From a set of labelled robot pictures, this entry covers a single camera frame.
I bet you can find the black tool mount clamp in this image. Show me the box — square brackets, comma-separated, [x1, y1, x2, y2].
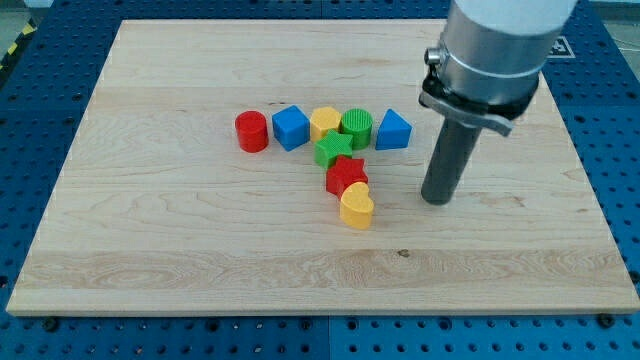
[418, 73, 539, 137]

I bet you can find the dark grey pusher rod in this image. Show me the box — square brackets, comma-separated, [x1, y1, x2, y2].
[421, 119, 482, 205]

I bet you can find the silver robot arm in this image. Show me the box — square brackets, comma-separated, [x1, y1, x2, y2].
[419, 0, 577, 205]

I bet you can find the yellow hexagon block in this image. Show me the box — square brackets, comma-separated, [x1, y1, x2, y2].
[310, 107, 342, 142]

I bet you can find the blue triangle block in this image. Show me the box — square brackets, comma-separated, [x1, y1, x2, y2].
[375, 109, 413, 151]

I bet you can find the green cylinder block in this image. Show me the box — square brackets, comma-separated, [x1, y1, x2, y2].
[341, 108, 373, 150]

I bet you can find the red star block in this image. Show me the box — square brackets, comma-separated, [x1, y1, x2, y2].
[325, 155, 369, 199]

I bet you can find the yellow heart block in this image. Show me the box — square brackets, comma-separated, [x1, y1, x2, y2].
[339, 182, 375, 230]

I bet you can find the green star block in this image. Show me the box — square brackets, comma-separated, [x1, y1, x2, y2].
[314, 129, 353, 170]

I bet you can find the blue cube block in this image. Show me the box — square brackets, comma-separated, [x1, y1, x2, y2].
[272, 105, 310, 151]

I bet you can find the red cylinder block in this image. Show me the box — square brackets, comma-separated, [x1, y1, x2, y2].
[235, 110, 269, 153]

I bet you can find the wooden board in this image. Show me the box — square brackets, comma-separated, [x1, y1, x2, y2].
[7, 20, 639, 317]

